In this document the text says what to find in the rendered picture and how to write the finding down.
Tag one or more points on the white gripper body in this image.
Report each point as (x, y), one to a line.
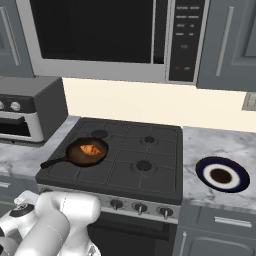
(27, 197)

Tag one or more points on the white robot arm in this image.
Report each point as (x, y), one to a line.
(63, 216)

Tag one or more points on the black frying pan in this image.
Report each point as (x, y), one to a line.
(87, 154)

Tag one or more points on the orange croissant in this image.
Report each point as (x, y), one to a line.
(90, 149)

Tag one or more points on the black stove knob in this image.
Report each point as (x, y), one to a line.
(116, 203)
(140, 208)
(166, 211)

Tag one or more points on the grey drawer front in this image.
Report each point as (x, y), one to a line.
(16, 190)
(230, 221)

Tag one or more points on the silver toaster oven knob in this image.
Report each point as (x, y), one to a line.
(15, 106)
(1, 105)

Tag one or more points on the grey toaster oven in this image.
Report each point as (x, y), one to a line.
(43, 106)

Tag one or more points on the black gas hob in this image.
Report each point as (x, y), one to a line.
(133, 160)

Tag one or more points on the black oven door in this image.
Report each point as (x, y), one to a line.
(133, 240)

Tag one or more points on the grey microwave oven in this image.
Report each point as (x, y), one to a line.
(100, 36)

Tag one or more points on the grey base cupboard door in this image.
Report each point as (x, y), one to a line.
(216, 245)

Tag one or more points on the blue white round plate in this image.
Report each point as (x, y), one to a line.
(222, 174)

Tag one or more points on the grey wall cupboard door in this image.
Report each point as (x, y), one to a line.
(233, 43)
(13, 36)

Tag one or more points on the grey wall outlet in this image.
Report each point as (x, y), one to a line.
(250, 101)

